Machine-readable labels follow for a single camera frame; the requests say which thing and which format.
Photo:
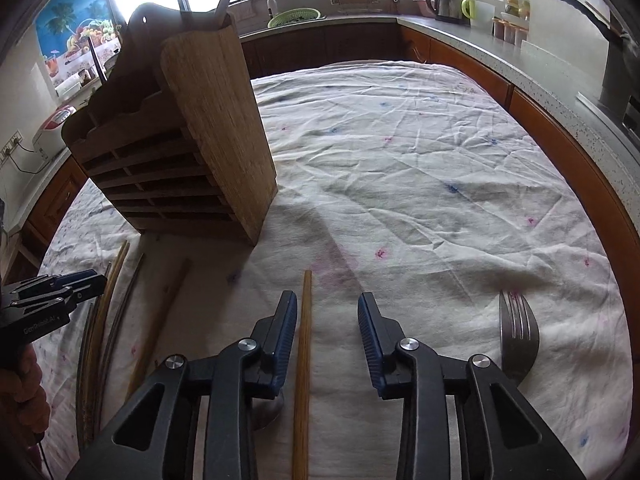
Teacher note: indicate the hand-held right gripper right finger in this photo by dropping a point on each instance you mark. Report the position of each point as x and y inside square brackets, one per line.
[369, 340]

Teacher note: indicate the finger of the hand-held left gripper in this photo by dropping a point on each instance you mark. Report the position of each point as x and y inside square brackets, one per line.
[87, 291]
[82, 276]

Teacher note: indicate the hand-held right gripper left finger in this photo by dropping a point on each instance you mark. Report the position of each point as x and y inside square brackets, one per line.
[284, 332]

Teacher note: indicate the reddish brown chopstick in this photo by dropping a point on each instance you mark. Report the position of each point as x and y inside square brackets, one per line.
[107, 330]

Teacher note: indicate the dark thin chopstick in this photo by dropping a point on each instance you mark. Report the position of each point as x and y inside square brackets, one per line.
[122, 317]

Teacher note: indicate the chopsticks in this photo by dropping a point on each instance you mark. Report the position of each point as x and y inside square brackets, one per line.
[301, 385]

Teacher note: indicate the brown wooden chopstick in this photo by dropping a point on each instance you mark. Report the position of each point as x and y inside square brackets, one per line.
[160, 327]

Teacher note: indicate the metal spoon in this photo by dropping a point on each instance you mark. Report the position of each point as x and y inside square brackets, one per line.
[267, 415]

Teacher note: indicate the metal fork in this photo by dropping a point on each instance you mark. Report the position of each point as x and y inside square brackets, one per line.
[517, 345]

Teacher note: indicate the wooden utensil holder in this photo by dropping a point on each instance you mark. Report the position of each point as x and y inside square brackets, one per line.
[215, 135]

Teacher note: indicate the person's left hand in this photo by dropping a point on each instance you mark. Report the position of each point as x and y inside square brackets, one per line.
[35, 395]

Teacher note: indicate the red and white rice cooker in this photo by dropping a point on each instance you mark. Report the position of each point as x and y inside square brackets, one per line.
[52, 130]

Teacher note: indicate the white floral tablecloth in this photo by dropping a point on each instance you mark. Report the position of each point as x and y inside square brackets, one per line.
[400, 185]

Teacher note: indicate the paper towel roll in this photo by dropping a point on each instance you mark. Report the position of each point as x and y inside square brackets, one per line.
[69, 85]

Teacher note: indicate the black thin chopstick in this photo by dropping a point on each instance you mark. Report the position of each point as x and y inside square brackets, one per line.
[98, 60]

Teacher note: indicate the green plastic colander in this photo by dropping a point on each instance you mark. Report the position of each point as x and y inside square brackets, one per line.
[289, 17]

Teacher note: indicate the chrome kitchen faucet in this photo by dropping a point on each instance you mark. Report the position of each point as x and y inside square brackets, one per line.
[270, 2]

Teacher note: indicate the green cup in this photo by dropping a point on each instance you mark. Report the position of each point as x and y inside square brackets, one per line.
[468, 10]

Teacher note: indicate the spice jar set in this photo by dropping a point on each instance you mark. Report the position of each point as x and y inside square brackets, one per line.
[511, 25]

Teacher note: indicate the steel electric kettle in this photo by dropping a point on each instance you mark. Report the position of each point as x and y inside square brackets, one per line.
[446, 2]

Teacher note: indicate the white wall outlet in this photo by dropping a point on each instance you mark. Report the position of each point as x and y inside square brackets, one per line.
[10, 145]

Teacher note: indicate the fruit and palm wall poster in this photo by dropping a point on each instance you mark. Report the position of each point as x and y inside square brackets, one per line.
[75, 25]

